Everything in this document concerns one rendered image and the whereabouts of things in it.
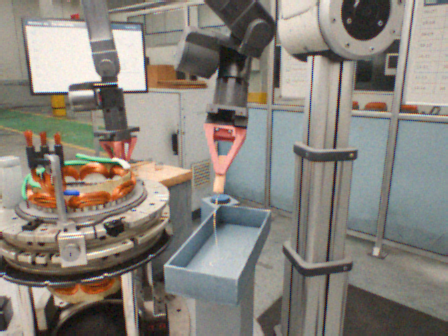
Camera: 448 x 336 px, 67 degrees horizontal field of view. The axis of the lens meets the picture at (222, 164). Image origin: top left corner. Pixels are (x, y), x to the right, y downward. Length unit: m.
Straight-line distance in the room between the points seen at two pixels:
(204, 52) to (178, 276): 0.33
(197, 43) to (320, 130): 0.32
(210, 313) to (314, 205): 0.31
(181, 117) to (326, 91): 2.28
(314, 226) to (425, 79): 1.89
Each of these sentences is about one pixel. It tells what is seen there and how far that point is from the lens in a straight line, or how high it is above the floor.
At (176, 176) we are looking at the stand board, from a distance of 0.92.
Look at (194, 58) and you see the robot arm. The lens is 0.55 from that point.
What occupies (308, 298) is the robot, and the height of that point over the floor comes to 0.84.
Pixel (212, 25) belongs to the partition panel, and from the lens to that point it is 3.44.
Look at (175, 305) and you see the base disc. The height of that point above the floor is 0.80.
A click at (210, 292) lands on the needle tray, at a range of 0.50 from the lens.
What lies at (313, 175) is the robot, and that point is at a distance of 0.73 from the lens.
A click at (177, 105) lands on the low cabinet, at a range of 2.90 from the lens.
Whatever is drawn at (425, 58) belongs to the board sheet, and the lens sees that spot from 2.55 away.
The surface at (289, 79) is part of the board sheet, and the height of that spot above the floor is 1.28.
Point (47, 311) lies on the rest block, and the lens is 0.84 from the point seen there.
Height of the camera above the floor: 1.33
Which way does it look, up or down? 15 degrees down
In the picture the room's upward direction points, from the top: straight up
